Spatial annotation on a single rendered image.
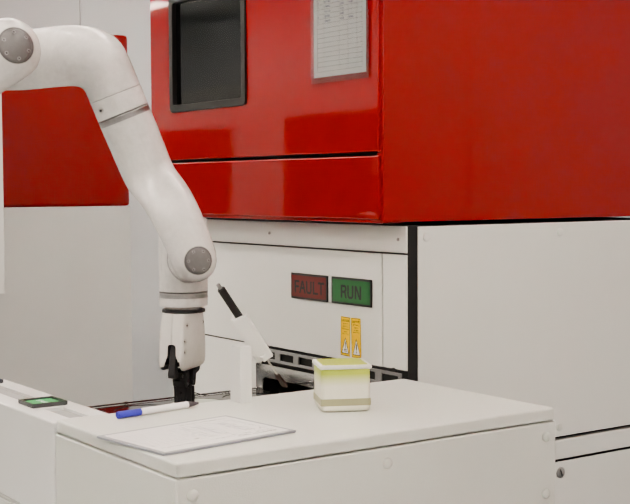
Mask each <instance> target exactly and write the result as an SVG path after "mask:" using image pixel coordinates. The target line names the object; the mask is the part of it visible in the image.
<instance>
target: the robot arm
mask: <svg viewBox="0 0 630 504"><path fill-rule="evenodd" d="M66 86H77V87H80V88H82V89H83V90H84V91H85V92H86V94H87V97H88V99H89V102H90V104H91V106H92V109H93V111H94V113H95V116H96V118H97V120H98V123H99V125H100V128H101V130H102V132H103V135H104V137H105V139H106V142H107V144H108V146H109V149H110V151H111V153H112V156H113V158H114V160H115V163H116V165H117V167H118V169H119V172H120V174H121V176H122V178H123V180H124V182H125V184H126V186H127V188H128V190H129V191H130V192H131V194H132V195H133V196H134V197H135V198H136V199H137V201H138V202H139V203H140V204H141V206H142V207H143V209H144V210H145V212H146V213H147V215H148V216H149V218H150V220H151V222H152V223H153V225H154V227H155V229H156V231H157V233H158V239H159V306H161V307H165V308H163V309H162V319H161V326H160V338H159V368H160V369H161V370H166V369H168V378H170V379H173V386H174V403H179V402H185V401H191V402H195V386H192V385H195V382H196V373H197V372H198V371H199V369H200V365H202V364H203V363H204V361H205V327H204V317H203V312H205V308H202V307H203V306H207V305H208V300H209V298H208V277H210V276H211V275H212V273H213V272H214V270H215V267H216V262H217V257H216V251H215V247H214V244H213V241H212V238H211V236H210V233H209V230H208V228H207V219H206V218H205V217H203V215H202V213H201V211H200V208H199V206H198V204H197V202H196V200H195V198H194V196H193V194H192V192H191V191H190V189H189V187H188V186H187V184H186V183H185V181H184V180H183V179H182V177H181V176H180V175H179V173H178V172H177V171H176V169H175V168H174V166H173V164H172V162H171V159H170V157H169V154H168V152H167V149H166V147H165V144H164V142H163V139H162V137H161V134H160V131H159V129H158V126H157V124H156V121H155V119H154V117H153V114H152V112H151V109H150V107H149V104H148V102H147V99H146V97H145V95H144V92H143V90H142V87H141V85H140V82H139V80H138V77H137V75H136V73H135V70H134V68H133V65H132V63H131V61H130V58H129V56H128V54H127V52H126V50H125V48H124V47H123V45H122V44H121V43H120V42H119V40H118V39H117V38H115V37H114V36H113V35H112V34H110V33H108V32H106V31H104V30H101V29H97V28H94V27H88V26H78V25H66V26H54V27H46V28H38V29H32V28H31V27H29V26H28V25H27V24H25V23H24V22H22V21H20V20H17V19H14V18H1V19H0V94H1V93H2V92H4V91H6V90H31V89H42V88H52V87H66ZM178 367H179V368H178Z"/></svg>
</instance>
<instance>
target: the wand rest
mask: <svg viewBox="0 0 630 504"><path fill-rule="evenodd" d="M231 321H232V323H233V324H234V326H235V328H236V329H237V331H238V332H239V334H240V335H241V337H242V338H243V340H244V342H245V343H246V345H243V344H237V345H230V381H231V401H233V402H237V403H250V402H252V356H253V358H254V360H257V361H260V362H262V361H263V362H265V361H266V360H267V359H269V358H271V357H273V354H272V352H271V351H270V349H269V348H268V346H267V344H266V343H265V341H264V340H263V338H262V336H261V335H260V333H259V332H258V330H257V329H256V327H255V325H254V324H253V322H252V321H251V319H250V318H249V316H248V314H245V315H242V316H240V317H238V318H235V317H234V315H233V314H232V318H231ZM251 352H252V354H253V355H251Z"/></svg>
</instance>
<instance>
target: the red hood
mask: <svg viewBox="0 0 630 504"><path fill-rule="evenodd" d="M150 36H151V112H152V114H153V117H154V119H155V121H156V124H157V126H158V129H159V131H160V134H161V137H162V139H163V142H164V144H165V147H166V149H167V152H168V154H169V157H170V159H171V162H172V164H173V166H174V168H175V169H176V171H177V172H178V173H179V175H180V176H181V177H182V179H183V180H184V181H185V183H186V184H187V186H188V187H189V189H190V191H191V192H192V194H193V196H194V198H195V200H196V202H197V204H198V206H199V208H200V211H201V213H202V215H203V217H205V218H232V219H261V220H289V221H318V222H347V223H376V224H391V223H403V222H431V221H469V220H508V219H546V218H585V217H623V216H630V0H150Z"/></svg>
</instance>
